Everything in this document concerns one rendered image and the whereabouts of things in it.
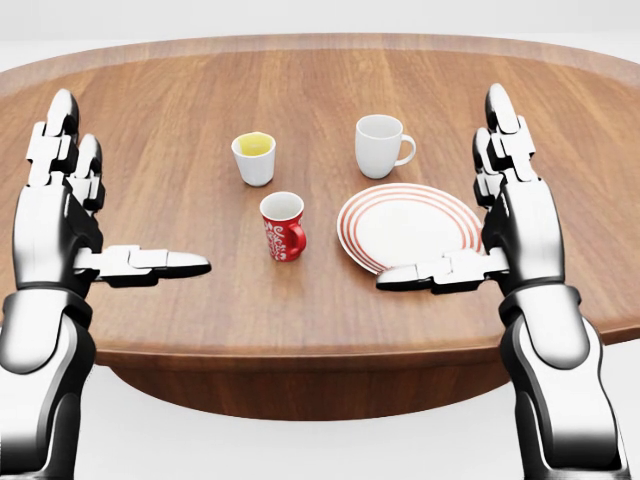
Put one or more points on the white cup with yellow inside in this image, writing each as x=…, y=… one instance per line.
x=254, y=159

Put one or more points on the white plate with red rings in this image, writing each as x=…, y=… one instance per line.
x=410, y=227

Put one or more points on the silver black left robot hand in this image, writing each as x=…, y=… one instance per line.
x=42, y=220

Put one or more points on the red patterned mug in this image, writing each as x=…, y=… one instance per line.
x=281, y=227

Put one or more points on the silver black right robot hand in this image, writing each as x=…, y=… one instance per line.
x=530, y=225

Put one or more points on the round wooden table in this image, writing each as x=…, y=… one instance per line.
x=310, y=260

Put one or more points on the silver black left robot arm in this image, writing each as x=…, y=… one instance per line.
x=40, y=380

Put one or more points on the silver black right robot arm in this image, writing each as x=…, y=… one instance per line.
x=565, y=385

